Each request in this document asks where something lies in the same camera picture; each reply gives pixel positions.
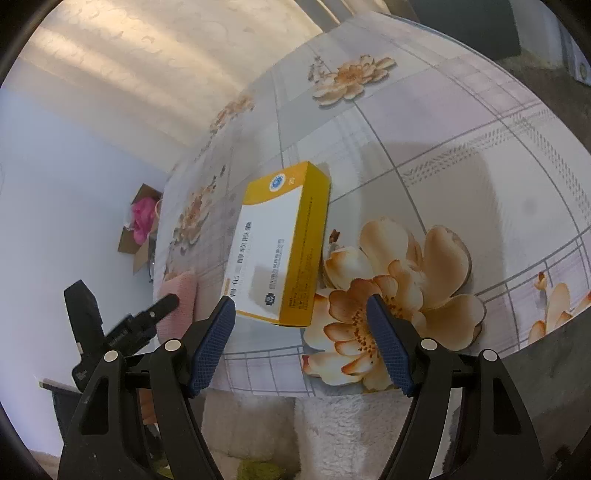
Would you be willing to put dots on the pink sponge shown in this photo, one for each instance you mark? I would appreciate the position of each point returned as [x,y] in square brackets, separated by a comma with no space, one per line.
[187,286]

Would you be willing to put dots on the grey cabinet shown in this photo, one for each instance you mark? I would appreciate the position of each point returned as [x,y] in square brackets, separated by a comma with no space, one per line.
[461,23]

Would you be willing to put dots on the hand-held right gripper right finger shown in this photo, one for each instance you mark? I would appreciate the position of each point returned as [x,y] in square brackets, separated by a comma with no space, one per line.
[390,350]

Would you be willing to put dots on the floral tablecloth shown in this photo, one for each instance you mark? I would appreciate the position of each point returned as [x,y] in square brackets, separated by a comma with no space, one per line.
[461,161]

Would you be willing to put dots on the cardboard box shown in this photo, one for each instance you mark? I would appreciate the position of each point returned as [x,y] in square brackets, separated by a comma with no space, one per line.
[127,244]

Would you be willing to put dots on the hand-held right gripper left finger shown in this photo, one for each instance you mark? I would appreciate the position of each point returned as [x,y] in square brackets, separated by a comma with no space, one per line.
[212,341]

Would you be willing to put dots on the yellow and white box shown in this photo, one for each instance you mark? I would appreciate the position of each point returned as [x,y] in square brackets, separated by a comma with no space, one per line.
[272,249]

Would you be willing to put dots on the pink cloth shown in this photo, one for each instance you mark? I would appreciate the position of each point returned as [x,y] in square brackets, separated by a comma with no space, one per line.
[143,217]

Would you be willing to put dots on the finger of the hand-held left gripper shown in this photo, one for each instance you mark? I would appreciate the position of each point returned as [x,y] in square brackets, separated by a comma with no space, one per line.
[159,309]

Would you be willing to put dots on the dark side table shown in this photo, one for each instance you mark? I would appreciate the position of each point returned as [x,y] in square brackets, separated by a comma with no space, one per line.
[60,406]

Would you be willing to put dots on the cream curtain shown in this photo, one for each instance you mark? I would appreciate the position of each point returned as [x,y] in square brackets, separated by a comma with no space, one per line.
[161,60]

